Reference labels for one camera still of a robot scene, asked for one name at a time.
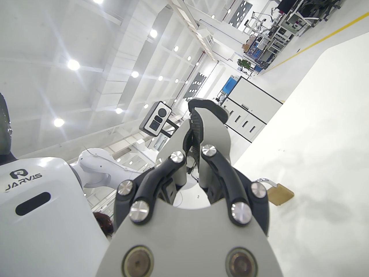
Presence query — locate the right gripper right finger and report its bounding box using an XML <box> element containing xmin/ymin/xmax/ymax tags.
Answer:
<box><xmin>188</xmin><ymin>98</ymin><xmax>270</xmax><ymax>237</ymax></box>

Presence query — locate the white cabinet with drawers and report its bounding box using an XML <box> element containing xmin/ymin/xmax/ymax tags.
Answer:
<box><xmin>224</xmin><ymin>76</ymin><xmax>284</xmax><ymax>143</ymax></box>

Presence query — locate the robot body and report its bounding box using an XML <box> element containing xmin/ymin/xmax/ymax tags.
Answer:
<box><xmin>0</xmin><ymin>92</ymin><xmax>112</xmax><ymax>277</ymax></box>

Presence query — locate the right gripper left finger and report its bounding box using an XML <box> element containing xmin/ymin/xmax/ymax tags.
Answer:
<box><xmin>114</xmin><ymin>119</ymin><xmax>193</xmax><ymax>233</ymax></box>

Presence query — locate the person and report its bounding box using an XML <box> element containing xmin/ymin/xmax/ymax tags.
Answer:
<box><xmin>92</xmin><ymin>211</ymin><xmax>114</xmax><ymax>237</ymax></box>

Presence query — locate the brass padlock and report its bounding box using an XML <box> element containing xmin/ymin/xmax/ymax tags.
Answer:
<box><xmin>253</xmin><ymin>177</ymin><xmax>295</xmax><ymax>207</ymax></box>

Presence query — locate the green potted plant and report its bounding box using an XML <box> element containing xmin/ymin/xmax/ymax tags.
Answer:
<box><xmin>237</xmin><ymin>58</ymin><xmax>254</xmax><ymax>75</ymax></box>

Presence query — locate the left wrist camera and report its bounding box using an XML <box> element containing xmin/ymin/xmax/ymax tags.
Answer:
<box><xmin>139</xmin><ymin>100</ymin><xmax>185</xmax><ymax>140</ymax></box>

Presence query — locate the black monitor screen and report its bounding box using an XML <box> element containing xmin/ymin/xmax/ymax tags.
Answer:
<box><xmin>277</xmin><ymin>0</ymin><xmax>299</xmax><ymax>14</ymax></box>

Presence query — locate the blue cart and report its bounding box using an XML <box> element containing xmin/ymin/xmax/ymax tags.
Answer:
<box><xmin>221</xmin><ymin>76</ymin><xmax>238</xmax><ymax>96</ymax></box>

